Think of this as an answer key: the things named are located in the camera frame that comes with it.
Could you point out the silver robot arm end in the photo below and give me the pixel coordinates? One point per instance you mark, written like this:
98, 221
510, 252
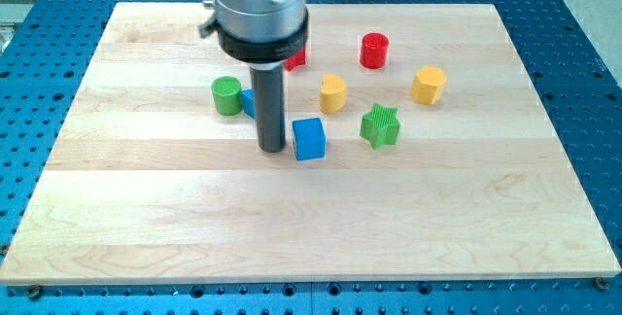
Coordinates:
258, 31

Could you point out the blue triangle block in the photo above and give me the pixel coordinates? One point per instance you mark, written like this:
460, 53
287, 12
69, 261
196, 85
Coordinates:
248, 103

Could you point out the blue cube block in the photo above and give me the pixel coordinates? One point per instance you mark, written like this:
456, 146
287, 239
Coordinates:
309, 139

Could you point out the yellow heart block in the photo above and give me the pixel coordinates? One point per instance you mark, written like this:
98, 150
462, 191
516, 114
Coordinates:
333, 93

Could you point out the green star block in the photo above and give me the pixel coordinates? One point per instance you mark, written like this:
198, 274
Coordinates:
380, 126

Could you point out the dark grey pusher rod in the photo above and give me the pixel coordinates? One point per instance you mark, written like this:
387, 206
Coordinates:
268, 92

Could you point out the red star block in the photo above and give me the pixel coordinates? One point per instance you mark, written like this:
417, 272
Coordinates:
297, 59

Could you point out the green cylinder block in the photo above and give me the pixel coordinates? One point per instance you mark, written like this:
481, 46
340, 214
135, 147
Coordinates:
226, 92

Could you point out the light wooden board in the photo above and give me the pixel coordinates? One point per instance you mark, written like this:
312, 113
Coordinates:
148, 184

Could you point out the red cylinder block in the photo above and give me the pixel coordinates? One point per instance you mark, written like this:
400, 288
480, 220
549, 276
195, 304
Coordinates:
374, 50

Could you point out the yellow hexagon block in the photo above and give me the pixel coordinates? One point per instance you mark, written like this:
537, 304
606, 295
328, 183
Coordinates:
428, 85

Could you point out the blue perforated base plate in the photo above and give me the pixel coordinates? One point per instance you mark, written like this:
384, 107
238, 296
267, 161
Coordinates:
42, 68

